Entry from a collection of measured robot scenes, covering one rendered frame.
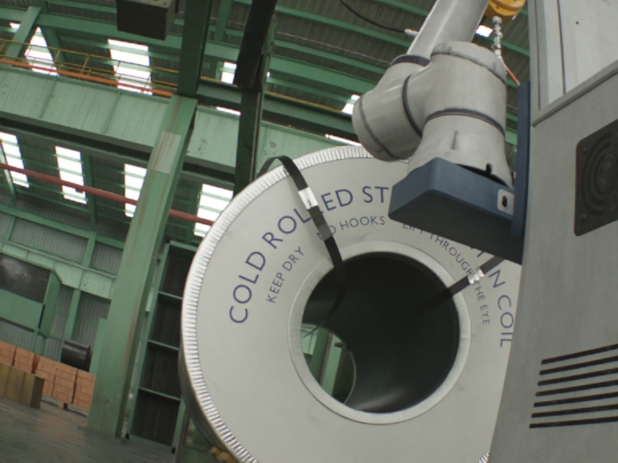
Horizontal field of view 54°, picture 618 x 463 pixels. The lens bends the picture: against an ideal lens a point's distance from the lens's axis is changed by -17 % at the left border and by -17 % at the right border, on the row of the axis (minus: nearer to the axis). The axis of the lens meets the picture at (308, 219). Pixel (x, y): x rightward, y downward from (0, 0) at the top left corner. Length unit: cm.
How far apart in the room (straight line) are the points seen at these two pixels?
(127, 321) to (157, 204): 123
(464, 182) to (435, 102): 18
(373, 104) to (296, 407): 98
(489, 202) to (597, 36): 47
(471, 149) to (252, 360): 109
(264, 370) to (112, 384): 469
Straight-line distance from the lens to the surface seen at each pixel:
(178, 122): 727
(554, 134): 89
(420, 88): 124
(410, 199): 110
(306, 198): 207
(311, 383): 200
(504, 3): 260
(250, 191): 210
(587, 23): 135
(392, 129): 130
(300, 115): 755
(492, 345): 221
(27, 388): 778
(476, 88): 118
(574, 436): 70
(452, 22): 154
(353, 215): 214
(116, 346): 663
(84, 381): 1249
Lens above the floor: 35
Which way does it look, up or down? 20 degrees up
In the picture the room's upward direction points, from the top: 12 degrees clockwise
